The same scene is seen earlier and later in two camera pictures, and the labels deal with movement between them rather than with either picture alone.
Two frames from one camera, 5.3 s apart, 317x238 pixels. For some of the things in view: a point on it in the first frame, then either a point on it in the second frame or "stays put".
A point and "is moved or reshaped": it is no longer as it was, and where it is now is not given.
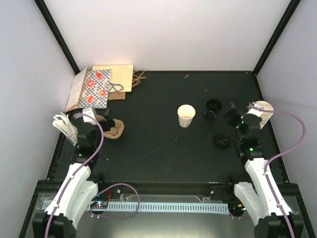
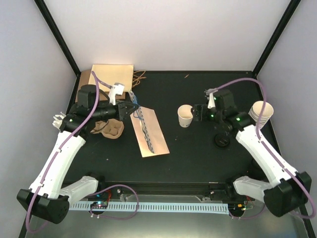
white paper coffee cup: (185, 113) stays put
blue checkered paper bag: (95, 89) is moved or reshaped
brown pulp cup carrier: (116, 132) stays put
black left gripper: (106, 127) → (122, 113)
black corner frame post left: (57, 34) stays put
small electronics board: (99, 205) stays put
